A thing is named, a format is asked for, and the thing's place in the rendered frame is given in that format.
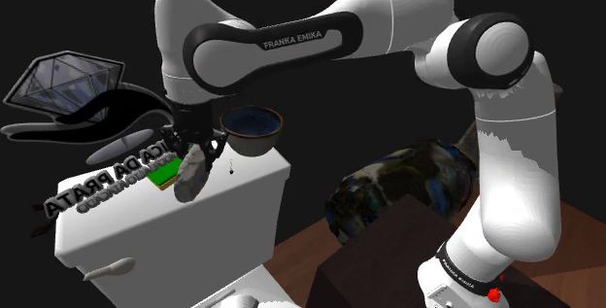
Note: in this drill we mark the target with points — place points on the blue and brown bowl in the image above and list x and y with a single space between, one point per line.
251 129

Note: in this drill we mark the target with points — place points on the dark raised lettering sign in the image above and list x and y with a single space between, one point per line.
94 186

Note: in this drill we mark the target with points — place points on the green and yellow sponge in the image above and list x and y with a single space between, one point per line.
163 174

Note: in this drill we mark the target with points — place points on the dark brown robot stand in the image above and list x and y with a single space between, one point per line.
374 259

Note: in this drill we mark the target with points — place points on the black framed glass diamond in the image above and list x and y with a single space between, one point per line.
61 82

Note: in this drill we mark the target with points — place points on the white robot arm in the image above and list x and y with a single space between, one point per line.
511 203

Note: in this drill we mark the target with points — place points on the black curved ornament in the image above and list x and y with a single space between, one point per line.
113 108

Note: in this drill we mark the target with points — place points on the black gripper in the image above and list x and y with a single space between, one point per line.
191 120

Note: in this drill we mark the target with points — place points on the grey oval disc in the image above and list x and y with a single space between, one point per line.
121 146

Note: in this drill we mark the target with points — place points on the white toilet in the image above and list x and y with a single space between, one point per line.
189 240

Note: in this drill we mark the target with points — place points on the grey stone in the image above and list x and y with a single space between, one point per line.
190 179

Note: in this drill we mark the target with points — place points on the dark patterned bag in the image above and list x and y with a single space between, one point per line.
407 184

